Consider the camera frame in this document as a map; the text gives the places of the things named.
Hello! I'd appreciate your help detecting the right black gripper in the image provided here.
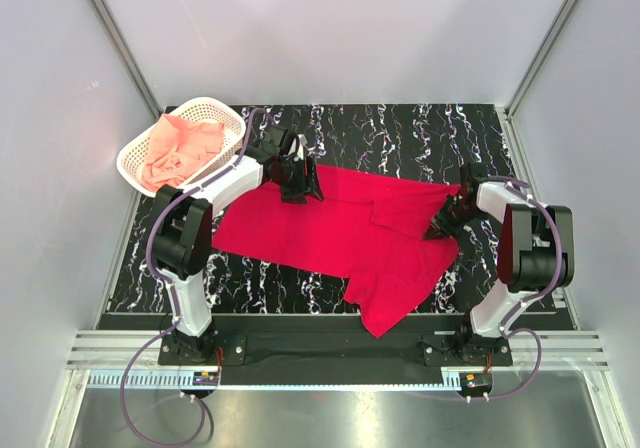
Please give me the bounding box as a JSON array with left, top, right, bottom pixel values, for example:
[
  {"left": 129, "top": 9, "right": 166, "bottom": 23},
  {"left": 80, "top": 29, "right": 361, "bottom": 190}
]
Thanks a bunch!
[{"left": 422, "top": 194, "right": 484, "bottom": 241}]

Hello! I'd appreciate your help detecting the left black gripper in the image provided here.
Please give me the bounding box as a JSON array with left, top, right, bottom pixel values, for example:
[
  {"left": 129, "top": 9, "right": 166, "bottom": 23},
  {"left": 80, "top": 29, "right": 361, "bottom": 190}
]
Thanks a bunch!
[{"left": 275, "top": 157, "right": 324, "bottom": 206}]

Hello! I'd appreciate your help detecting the red t-shirt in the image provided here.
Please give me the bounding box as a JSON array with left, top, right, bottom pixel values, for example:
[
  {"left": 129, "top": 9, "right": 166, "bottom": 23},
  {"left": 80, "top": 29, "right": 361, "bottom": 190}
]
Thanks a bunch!
[{"left": 212, "top": 166, "right": 459, "bottom": 338}]

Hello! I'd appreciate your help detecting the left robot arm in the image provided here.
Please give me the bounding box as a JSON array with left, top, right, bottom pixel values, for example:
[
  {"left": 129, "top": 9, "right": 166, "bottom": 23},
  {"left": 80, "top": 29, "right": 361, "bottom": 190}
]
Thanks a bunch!
[{"left": 146, "top": 125, "right": 324, "bottom": 364}]

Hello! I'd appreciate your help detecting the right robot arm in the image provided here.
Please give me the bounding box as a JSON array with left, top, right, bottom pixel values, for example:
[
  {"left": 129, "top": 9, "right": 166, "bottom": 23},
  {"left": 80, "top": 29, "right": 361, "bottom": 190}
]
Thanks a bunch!
[{"left": 423, "top": 162, "right": 575, "bottom": 365}]

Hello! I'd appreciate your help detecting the white plastic laundry basket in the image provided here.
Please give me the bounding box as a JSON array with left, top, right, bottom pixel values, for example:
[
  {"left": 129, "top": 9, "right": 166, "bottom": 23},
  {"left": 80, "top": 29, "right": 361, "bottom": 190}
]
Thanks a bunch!
[{"left": 116, "top": 97, "right": 246, "bottom": 197}]

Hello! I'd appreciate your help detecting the peach t-shirt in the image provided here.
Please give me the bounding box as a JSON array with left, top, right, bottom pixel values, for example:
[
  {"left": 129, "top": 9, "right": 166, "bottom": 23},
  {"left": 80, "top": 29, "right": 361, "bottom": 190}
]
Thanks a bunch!
[{"left": 140, "top": 114, "right": 225, "bottom": 193}]

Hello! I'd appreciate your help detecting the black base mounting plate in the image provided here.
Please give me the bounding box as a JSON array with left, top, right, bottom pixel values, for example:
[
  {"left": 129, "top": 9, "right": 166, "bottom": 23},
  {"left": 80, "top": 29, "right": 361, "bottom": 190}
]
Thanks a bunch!
[{"left": 97, "top": 311, "right": 576, "bottom": 387}]

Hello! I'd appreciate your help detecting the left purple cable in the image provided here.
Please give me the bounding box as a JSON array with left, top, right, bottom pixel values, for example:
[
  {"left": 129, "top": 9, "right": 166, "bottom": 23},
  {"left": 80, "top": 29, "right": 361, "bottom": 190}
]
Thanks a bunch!
[{"left": 119, "top": 107, "right": 279, "bottom": 444}]

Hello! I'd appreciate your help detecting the purple cable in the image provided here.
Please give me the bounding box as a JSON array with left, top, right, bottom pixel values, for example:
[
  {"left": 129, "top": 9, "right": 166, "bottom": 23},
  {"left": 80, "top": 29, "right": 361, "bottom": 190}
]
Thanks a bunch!
[
  {"left": 119, "top": 107, "right": 279, "bottom": 444},
  {"left": 462, "top": 175, "right": 564, "bottom": 402}
]

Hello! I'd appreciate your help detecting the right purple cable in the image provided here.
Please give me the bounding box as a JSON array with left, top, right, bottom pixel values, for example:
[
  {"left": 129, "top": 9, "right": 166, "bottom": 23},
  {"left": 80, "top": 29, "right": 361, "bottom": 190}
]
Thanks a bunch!
[{"left": 462, "top": 175, "right": 564, "bottom": 402}]

